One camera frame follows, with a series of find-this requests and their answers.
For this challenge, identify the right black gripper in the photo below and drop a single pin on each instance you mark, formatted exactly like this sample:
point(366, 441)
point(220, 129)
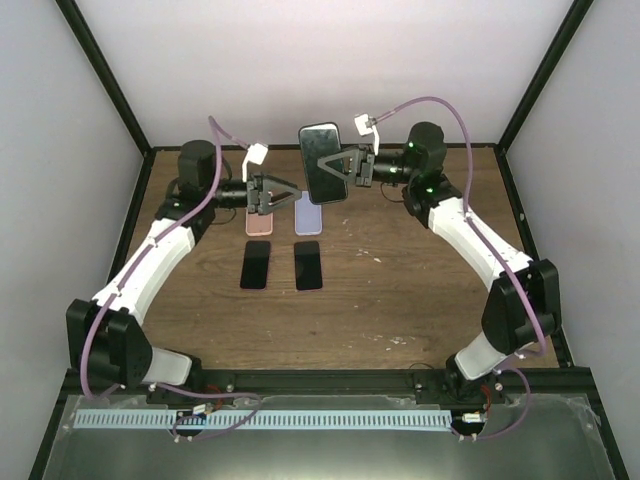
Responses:
point(358, 154)

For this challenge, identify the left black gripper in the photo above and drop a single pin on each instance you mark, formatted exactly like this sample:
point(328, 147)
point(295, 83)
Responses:
point(264, 183)

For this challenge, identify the black phone case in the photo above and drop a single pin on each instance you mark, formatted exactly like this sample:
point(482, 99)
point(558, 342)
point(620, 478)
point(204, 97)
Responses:
point(302, 150)

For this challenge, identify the pink phone case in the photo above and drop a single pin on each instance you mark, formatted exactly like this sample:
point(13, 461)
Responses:
point(257, 225)

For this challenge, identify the lavender phone case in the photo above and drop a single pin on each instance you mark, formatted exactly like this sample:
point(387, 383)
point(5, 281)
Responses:
point(307, 216)

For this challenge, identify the black screen pink phone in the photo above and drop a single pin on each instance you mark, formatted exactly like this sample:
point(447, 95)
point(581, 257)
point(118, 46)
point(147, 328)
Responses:
point(255, 267)

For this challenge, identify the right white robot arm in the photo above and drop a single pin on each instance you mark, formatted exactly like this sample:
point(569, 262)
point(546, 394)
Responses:
point(523, 304)

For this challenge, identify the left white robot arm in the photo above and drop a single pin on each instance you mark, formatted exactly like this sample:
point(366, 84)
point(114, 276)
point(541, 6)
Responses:
point(105, 335)

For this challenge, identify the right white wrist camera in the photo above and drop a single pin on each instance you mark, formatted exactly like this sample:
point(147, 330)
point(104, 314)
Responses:
point(367, 125)

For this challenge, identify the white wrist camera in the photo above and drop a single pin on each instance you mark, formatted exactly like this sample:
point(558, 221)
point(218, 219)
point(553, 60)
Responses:
point(255, 155)
point(367, 125)

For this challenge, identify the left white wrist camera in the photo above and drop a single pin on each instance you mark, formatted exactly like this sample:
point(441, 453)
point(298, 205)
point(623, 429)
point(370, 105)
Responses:
point(255, 155)

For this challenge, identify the light blue slotted cable duct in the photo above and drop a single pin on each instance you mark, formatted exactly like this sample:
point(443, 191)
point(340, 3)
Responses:
point(420, 420)

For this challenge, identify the black front mounting rail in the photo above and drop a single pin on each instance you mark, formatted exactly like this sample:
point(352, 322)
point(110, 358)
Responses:
point(428, 385)

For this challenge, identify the black enclosure frame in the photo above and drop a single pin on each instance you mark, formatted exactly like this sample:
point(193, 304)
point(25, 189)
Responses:
point(561, 40)

